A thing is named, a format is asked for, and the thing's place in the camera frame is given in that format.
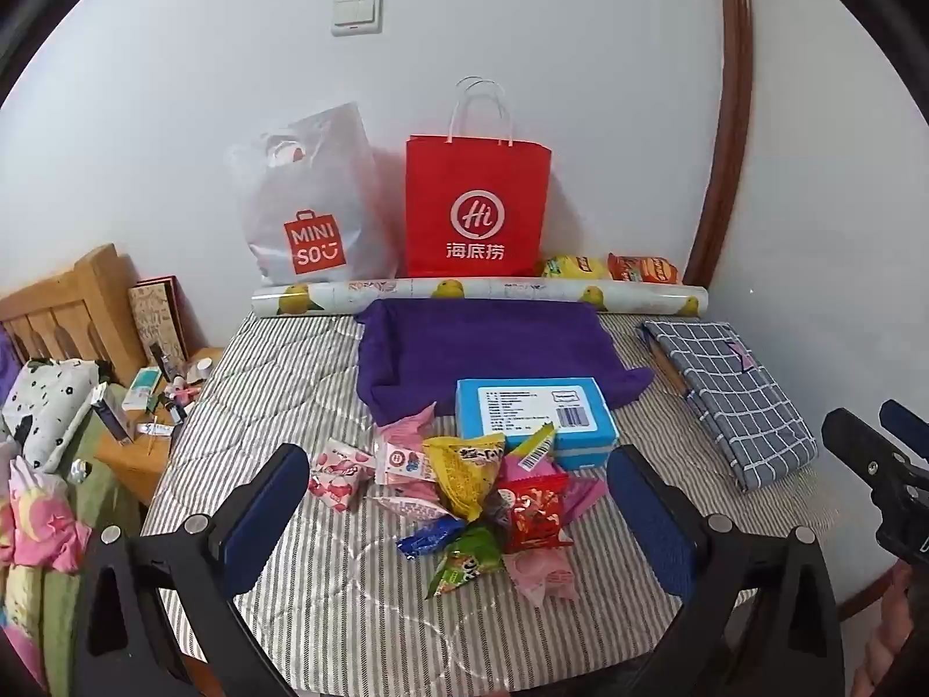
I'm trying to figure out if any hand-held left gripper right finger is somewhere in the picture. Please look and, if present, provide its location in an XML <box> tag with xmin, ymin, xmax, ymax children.
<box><xmin>606</xmin><ymin>445</ymin><xmax>850</xmax><ymax>697</ymax></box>

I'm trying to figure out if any dark blue box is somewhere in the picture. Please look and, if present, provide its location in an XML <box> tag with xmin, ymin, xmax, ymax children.
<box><xmin>91</xmin><ymin>382</ymin><xmax>136</xmax><ymax>447</ymax></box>

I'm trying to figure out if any orange chip bag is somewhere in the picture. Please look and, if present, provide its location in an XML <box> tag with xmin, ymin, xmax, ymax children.
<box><xmin>607</xmin><ymin>253</ymin><xmax>679</xmax><ymax>286</ymax></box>

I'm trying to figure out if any yellow green barcode packet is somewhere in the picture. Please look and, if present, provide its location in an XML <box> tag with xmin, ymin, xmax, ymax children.
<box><xmin>508</xmin><ymin>423</ymin><xmax>559</xmax><ymax>476</ymax></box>

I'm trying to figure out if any yellow chip bag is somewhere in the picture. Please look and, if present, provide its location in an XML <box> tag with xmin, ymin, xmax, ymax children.
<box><xmin>541</xmin><ymin>254</ymin><xmax>614</xmax><ymax>281</ymax></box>

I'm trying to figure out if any green snack packet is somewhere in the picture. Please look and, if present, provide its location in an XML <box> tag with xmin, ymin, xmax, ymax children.
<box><xmin>424</xmin><ymin>526</ymin><xmax>507</xmax><ymax>600</ymax></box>

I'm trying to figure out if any wooden headboard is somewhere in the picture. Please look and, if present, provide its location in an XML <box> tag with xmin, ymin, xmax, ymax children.
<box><xmin>0</xmin><ymin>243</ymin><xmax>146</xmax><ymax>386</ymax></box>

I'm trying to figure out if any white dotted pillow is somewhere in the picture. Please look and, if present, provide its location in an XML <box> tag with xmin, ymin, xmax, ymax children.
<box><xmin>0</xmin><ymin>358</ymin><xmax>100</xmax><ymax>473</ymax></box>

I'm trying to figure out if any white round logo packet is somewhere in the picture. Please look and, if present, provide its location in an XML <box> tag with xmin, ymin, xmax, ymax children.
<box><xmin>376</xmin><ymin>443</ymin><xmax>440</xmax><ymax>485</ymax></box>

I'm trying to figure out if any white plastic shopping bag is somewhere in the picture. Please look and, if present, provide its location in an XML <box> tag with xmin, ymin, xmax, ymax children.
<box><xmin>231</xmin><ymin>102</ymin><xmax>399</xmax><ymax>288</ymax></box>

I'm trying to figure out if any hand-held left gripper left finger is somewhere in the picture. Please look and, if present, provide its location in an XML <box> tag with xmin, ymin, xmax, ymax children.
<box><xmin>73</xmin><ymin>443</ymin><xmax>313</xmax><ymax>697</ymax></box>

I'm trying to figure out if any white light switch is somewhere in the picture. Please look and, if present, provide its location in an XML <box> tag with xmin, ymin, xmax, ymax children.
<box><xmin>332</xmin><ymin>0</ymin><xmax>384</xmax><ymax>37</ymax></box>

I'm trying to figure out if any pale pink snack packet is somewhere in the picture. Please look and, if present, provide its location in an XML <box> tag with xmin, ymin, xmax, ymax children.
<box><xmin>504</xmin><ymin>544</ymin><xmax>582</xmax><ymax>607</ymax></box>

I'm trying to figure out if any grey checked cloth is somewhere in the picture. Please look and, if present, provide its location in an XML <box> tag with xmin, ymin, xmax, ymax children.
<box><xmin>639</xmin><ymin>318</ymin><xmax>820</xmax><ymax>493</ymax></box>

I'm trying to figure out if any red snack packet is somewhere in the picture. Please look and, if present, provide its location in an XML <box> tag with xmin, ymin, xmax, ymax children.
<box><xmin>500</xmin><ymin>474</ymin><xmax>572</xmax><ymax>554</ymax></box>

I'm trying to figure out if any red paper bag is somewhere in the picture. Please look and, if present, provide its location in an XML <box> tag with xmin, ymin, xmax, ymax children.
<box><xmin>404</xmin><ymin>76</ymin><xmax>553</xmax><ymax>278</ymax></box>

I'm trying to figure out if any white lychee print packet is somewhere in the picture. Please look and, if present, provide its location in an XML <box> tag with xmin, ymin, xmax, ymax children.
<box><xmin>308</xmin><ymin>437</ymin><xmax>376</xmax><ymax>513</ymax></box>

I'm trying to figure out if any yellow triangular snack bag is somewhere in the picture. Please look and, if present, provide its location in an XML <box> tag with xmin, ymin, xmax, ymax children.
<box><xmin>423</xmin><ymin>433</ymin><xmax>507</xmax><ymax>522</ymax></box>

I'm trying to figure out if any pink star print cloth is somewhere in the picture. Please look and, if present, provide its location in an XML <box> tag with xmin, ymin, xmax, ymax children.
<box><xmin>0</xmin><ymin>456</ymin><xmax>93</xmax><ymax>574</ymax></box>

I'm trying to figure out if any lemon print wallpaper roll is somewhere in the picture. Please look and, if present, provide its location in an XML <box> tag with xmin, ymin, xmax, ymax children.
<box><xmin>250</xmin><ymin>277</ymin><xmax>708</xmax><ymax>319</ymax></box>

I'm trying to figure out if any wooden nightstand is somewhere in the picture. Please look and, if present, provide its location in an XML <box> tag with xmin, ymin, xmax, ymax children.
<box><xmin>94</xmin><ymin>347</ymin><xmax>226</xmax><ymax>505</ymax></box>

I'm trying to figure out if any blue tissue pack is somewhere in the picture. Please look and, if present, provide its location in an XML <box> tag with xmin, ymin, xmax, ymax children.
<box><xmin>455</xmin><ymin>376</ymin><xmax>620</xmax><ymax>472</ymax></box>

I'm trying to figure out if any green blanket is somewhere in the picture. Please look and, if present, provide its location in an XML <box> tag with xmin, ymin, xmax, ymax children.
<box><xmin>0</xmin><ymin>407</ymin><xmax>142</xmax><ymax>697</ymax></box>

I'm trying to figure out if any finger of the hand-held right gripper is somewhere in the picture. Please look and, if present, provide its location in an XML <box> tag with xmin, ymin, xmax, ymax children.
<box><xmin>880</xmin><ymin>399</ymin><xmax>929</xmax><ymax>462</ymax></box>
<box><xmin>822</xmin><ymin>408</ymin><xmax>929</xmax><ymax>504</ymax></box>

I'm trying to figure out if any purple towel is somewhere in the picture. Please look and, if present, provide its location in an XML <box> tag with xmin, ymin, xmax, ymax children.
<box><xmin>357</xmin><ymin>299</ymin><xmax>654</xmax><ymax>426</ymax></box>

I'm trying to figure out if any person's right hand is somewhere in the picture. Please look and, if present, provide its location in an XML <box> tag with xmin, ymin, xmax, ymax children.
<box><xmin>852</xmin><ymin>570</ymin><xmax>929</xmax><ymax>697</ymax></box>

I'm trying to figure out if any blue candy wrapper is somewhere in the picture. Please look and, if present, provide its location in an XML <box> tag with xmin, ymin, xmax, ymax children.
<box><xmin>395</xmin><ymin>515</ymin><xmax>466</xmax><ymax>560</ymax></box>

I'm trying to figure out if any teal box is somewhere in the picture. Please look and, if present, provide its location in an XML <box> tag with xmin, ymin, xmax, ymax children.
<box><xmin>122</xmin><ymin>368</ymin><xmax>162</xmax><ymax>411</ymax></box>

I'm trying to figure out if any brown wooden door frame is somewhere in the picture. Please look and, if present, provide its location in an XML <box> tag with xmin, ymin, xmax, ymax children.
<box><xmin>683</xmin><ymin>0</ymin><xmax>756</xmax><ymax>286</ymax></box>

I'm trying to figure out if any patterned book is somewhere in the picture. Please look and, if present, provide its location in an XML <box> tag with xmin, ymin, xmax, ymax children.
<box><xmin>128</xmin><ymin>276</ymin><xmax>188</xmax><ymax>368</ymax></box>

